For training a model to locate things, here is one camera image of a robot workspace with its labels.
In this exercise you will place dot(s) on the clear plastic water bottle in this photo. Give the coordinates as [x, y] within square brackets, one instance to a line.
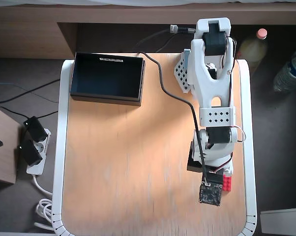
[289, 72]

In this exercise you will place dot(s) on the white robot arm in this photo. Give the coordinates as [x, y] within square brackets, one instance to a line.
[207, 83]

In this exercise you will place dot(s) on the black power adapter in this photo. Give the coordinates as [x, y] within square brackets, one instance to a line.
[30, 152]
[36, 129]

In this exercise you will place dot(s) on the yellow juice bottle pink cap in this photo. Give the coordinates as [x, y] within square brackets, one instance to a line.
[252, 50]

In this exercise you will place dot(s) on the white table edge frame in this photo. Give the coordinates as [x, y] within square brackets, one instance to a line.
[59, 147]

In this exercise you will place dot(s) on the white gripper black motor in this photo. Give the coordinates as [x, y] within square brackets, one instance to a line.
[193, 164]

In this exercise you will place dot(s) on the brown wooden furniture frame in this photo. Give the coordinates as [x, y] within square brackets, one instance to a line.
[27, 32]

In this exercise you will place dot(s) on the white box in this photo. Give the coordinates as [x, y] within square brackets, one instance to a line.
[283, 222]

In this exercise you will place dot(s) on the black camera circuit board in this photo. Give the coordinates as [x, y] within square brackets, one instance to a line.
[210, 194]

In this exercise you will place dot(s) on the red lego block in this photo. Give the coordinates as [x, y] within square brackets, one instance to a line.
[227, 184]

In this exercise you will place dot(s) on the white power strip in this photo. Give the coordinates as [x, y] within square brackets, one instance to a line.
[38, 162]

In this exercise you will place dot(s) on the black rectangular bin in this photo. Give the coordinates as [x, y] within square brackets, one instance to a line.
[106, 78]

